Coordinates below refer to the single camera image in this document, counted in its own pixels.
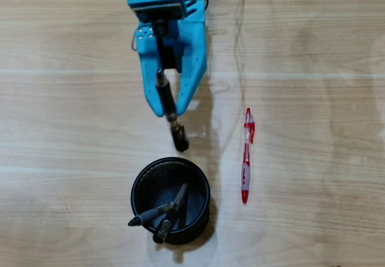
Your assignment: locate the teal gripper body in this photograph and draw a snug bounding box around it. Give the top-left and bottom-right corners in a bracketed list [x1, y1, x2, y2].
[156, 0, 208, 73]

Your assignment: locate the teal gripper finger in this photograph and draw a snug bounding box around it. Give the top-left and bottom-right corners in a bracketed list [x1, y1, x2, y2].
[176, 20, 208, 114]
[137, 25, 165, 117]

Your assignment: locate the black gel pen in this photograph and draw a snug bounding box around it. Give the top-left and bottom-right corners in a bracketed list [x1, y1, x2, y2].
[155, 68, 190, 153]

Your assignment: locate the red retractable pen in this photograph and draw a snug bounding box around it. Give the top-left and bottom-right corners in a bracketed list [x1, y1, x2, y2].
[240, 107, 257, 205]

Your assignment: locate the grey grip retractable pen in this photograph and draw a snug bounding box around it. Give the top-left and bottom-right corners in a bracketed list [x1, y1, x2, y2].
[127, 201, 175, 227]

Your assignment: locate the clear pen with black grip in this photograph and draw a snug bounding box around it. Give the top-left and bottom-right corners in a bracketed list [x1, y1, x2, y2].
[152, 182, 189, 244]

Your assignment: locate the black mesh pen holder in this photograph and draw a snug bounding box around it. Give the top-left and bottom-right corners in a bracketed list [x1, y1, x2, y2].
[129, 156, 211, 245]

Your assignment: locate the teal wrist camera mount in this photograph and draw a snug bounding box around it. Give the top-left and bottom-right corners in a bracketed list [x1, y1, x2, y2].
[126, 0, 188, 39]

